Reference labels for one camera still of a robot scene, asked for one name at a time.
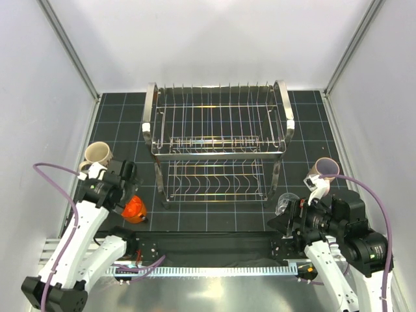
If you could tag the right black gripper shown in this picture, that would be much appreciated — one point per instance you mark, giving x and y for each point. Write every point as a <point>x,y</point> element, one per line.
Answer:
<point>297,211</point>

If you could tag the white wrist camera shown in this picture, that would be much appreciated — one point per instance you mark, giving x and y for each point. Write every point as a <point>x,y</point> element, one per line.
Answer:
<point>94,171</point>
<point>319,187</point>

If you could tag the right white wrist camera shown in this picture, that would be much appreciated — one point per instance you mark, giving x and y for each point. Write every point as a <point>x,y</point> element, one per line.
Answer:
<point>319,187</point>

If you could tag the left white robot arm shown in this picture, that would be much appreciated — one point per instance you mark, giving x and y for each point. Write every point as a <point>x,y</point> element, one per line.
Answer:
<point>66,279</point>

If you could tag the pink mug with purple interior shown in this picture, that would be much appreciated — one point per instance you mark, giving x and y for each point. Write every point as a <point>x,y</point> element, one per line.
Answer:
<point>323,166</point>

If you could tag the white slotted cable duct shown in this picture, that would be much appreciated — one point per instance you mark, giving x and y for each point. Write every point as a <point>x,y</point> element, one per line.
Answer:
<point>193,272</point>

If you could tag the right aluminium frame post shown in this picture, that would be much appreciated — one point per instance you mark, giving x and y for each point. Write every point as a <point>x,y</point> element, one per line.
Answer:
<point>357,38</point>

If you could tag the black grid mat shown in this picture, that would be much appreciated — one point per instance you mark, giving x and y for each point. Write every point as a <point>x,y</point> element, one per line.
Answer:
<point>118,124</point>

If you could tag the steel two-tier dish rack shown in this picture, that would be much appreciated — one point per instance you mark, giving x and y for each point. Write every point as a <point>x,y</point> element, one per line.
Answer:
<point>218,144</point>

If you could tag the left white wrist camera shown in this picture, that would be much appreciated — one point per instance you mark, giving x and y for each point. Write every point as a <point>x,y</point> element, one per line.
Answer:
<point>94,171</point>

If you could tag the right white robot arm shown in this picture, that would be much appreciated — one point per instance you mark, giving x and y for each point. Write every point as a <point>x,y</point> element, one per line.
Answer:
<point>331,244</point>

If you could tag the orange mug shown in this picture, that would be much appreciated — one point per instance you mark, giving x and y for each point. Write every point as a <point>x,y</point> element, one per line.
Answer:
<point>135,211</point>

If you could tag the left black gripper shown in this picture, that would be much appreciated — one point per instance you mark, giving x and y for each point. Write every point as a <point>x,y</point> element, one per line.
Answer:
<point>133,184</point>

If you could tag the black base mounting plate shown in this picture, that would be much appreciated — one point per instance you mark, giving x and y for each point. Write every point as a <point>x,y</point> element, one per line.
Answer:
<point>214,249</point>

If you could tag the left aluminium frame post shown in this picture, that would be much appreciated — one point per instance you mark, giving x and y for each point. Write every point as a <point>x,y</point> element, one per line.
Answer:
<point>66,43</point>

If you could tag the beige floral mug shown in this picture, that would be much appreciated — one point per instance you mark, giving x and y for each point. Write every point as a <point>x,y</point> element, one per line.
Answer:
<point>97,152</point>

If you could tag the clear faceted glass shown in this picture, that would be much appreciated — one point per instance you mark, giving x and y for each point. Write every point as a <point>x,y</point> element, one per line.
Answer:
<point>283,201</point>

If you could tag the aluminium frame post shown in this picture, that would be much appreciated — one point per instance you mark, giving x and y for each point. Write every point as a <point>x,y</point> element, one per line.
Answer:
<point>357,38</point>
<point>66,43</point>

